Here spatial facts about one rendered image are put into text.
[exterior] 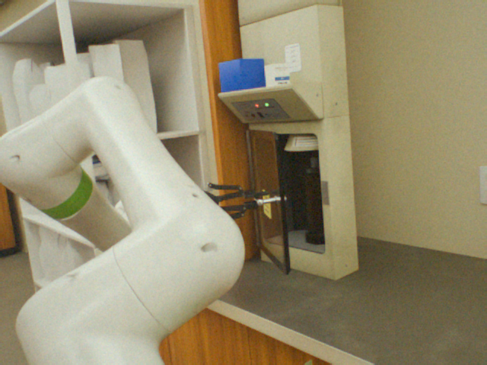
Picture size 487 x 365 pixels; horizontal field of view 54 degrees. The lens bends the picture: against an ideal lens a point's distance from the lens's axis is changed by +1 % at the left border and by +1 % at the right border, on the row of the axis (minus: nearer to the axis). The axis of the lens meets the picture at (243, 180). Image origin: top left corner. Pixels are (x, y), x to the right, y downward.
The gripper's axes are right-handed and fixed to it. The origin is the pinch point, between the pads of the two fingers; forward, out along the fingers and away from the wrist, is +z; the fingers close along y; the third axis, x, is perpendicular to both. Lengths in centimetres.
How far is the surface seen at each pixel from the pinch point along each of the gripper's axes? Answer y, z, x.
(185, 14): 74, 1, 114
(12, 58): 67, -95, 186
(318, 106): 24.6, 17.7, -7.9
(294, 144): 13.5, 15.0, 6.1
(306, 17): 48, 18, -3
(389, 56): 38, 55, 18
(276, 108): 25.0, 8.5, 0.4
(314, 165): 6.2, 21.5, 7.8
